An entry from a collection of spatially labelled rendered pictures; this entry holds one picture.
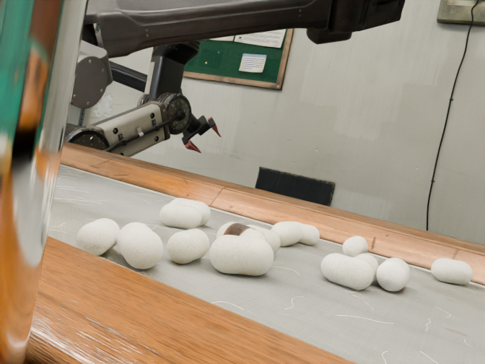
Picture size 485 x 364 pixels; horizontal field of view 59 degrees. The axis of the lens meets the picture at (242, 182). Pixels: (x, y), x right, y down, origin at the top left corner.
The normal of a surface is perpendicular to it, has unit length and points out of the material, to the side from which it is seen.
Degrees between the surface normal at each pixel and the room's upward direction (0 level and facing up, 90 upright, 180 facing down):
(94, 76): 99
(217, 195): 45
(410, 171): 90
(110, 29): 124
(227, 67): 90
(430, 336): 0
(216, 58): 90
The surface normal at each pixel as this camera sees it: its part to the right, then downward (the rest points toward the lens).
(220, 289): 0.20, -0.98
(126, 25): 0.32, 0.69
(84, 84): 0.88, 0.36
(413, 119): -0.39, 0.00
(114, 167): -0.19, -0.72
